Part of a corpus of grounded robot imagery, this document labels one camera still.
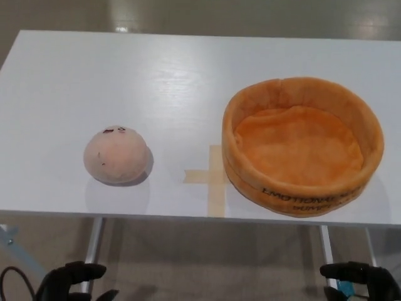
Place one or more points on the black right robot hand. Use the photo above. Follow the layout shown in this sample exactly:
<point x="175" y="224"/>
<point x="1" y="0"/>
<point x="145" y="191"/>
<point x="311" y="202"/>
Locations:
<point x="363" y="276"/>

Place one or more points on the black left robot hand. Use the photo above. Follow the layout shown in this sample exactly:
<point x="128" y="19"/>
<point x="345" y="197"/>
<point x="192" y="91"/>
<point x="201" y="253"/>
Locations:
<point x="59" y="279"/>

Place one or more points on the pink round plush toy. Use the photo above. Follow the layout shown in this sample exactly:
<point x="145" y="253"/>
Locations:
<point x="115" y="156"/>

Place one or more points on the orange plush round plate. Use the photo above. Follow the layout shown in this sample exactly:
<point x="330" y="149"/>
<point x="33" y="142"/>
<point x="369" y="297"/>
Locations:
<point x="300" y="156"/>

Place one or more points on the white metal table leg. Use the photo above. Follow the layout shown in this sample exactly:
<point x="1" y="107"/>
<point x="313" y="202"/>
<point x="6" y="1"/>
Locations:
<point x="93" y="247"/>
<point x="327" y="247"/>

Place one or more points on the beige masking tape cross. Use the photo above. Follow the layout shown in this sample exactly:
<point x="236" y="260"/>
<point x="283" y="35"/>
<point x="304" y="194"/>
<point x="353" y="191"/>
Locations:
<point x="213" y="180"/>

